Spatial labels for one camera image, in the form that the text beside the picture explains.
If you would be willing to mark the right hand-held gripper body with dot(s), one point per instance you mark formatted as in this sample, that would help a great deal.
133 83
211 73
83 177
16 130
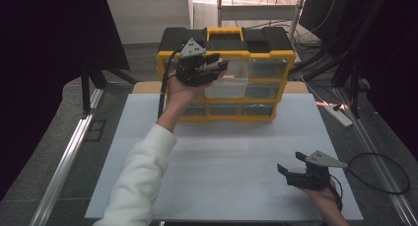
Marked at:
310 180

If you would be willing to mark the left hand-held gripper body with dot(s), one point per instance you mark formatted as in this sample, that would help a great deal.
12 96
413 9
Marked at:
192 71

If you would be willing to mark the yellow black organizer cabinet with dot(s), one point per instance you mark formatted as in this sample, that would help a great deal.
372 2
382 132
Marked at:
263 38

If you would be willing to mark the person's right hand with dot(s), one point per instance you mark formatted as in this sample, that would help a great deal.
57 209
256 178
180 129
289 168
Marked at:
325 198

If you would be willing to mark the person's left hand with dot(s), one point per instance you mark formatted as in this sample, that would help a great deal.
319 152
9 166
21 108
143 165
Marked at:
177 94

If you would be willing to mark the set of clear cabinet drawers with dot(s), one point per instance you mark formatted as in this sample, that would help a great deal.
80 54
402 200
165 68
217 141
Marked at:
263 91

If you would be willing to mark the white table mat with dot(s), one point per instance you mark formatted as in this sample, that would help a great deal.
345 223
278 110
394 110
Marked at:
230 186

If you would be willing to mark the white power strip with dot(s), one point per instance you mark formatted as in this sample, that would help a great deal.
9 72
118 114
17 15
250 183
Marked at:
341 119

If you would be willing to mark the black plug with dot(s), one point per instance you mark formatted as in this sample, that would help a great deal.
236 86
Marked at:
336 107

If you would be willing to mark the black stand legs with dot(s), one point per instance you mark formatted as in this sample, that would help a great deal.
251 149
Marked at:
86 88
354 88

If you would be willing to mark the black curtain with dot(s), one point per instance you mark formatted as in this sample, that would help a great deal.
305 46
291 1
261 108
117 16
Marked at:
39 55
394 55

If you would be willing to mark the aluminium floor rail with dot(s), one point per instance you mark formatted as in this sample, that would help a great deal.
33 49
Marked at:
65 160
378 160

